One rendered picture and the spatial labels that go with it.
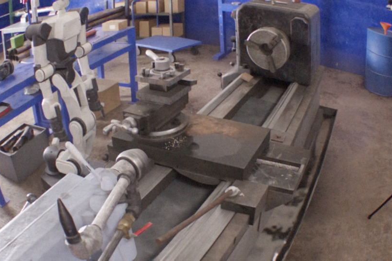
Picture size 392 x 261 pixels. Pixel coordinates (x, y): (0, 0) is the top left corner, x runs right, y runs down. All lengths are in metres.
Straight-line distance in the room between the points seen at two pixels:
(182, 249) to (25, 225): 0.55
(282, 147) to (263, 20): 0.99
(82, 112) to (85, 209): 1.61
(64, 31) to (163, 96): 0.93
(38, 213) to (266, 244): 1.21
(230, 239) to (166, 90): 0.69
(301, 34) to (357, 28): 3.39
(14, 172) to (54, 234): 2.40
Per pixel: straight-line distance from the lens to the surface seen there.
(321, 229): 2.53
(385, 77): 5.00
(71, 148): 0.86
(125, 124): 1.49
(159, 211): 1.51
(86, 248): 0.60
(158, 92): 1.62
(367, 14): 5.55
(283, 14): 2.31
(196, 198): 1.58
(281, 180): 1.41
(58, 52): 2.31
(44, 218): 0.85
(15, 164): 3.15
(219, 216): 1.30
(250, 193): 1.34
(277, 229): 1.89
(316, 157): 2.49
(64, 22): 2.26
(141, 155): 1.09
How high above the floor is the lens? 1.68
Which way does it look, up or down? 28 degrees down
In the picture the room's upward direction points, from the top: 3 degrees counter-clockwise
